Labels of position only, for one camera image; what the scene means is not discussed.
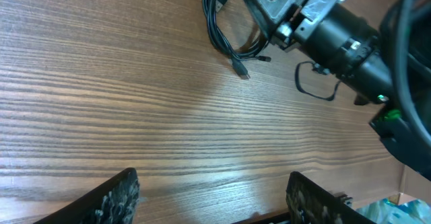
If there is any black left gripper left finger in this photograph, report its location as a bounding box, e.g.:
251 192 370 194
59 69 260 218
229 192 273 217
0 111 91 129
35 167 140 224

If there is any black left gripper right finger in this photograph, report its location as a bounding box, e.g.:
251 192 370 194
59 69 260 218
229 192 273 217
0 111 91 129
286 172 374 224

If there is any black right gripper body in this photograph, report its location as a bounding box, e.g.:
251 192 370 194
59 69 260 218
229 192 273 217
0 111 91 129
243 0 337 49

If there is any black USB cable bundle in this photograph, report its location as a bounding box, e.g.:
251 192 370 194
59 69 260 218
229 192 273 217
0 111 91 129
201 0 272 81

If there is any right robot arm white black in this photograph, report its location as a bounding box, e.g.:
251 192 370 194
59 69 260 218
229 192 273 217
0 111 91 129
243 0 430 178

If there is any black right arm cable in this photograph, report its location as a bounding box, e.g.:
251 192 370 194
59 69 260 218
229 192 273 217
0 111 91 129
294 61 341 102

